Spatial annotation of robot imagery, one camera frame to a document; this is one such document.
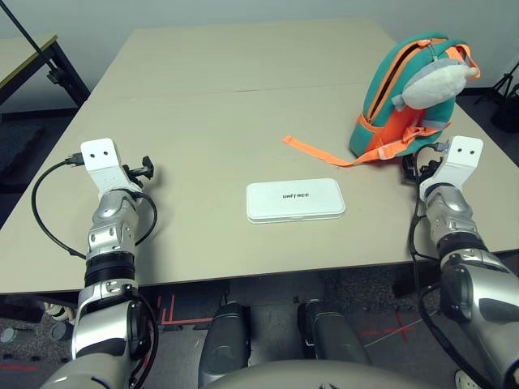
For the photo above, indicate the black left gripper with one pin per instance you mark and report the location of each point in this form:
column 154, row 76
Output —
column 146, row 168

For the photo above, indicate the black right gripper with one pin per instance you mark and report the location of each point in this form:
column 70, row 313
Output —
column 409, row 170

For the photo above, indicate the teal and orange backpack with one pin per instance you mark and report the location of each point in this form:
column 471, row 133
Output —
column 405, row 121

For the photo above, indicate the grey white plush toy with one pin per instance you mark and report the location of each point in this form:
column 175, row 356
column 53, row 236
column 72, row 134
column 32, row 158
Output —
column 434, row 85

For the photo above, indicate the white Unitree box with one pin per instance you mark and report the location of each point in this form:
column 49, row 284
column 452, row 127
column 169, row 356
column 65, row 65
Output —
column 296, row 202

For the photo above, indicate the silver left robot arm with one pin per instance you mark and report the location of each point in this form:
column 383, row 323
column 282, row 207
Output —
column 109, row 227

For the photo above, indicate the black mesh waste bin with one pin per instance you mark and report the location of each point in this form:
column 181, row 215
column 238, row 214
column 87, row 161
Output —
column 507, row 115

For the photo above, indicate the black table foot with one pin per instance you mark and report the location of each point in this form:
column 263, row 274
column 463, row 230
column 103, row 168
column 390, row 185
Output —
column 413, row 283
column 20, row 310

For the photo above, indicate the black tripod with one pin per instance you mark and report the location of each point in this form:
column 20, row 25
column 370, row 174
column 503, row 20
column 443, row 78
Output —
column 504, row 83

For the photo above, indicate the black framed side table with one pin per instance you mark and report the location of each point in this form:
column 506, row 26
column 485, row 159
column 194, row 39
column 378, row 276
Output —
column 61, row 61

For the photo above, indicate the white caster wheel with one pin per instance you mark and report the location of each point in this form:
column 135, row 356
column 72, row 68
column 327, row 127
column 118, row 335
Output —
column 58, row 312

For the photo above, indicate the grey robot right leg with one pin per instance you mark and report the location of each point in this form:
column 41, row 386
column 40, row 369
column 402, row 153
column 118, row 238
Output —
column 332, row 332

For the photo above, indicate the grey robot leg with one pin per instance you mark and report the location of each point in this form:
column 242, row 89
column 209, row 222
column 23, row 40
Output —
column 332, row 332
column 225, row 340

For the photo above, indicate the black rod with clamp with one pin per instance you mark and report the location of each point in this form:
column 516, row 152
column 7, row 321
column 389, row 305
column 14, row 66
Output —
column 24, row 34

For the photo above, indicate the grey robot left leg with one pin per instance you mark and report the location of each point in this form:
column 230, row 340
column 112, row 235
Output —
column 225, row 340

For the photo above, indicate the grey robot torso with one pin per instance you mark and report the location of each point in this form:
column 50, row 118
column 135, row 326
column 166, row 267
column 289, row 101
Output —
column 308, row 377

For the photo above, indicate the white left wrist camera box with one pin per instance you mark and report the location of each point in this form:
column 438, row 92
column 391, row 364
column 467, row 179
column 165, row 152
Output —
column 99, row 156

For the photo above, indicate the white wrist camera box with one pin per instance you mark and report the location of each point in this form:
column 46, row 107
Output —
column 99, row 156
column 464, row 152

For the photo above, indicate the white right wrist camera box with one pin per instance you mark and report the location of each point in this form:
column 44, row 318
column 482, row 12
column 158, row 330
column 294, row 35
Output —
column 464, row 152

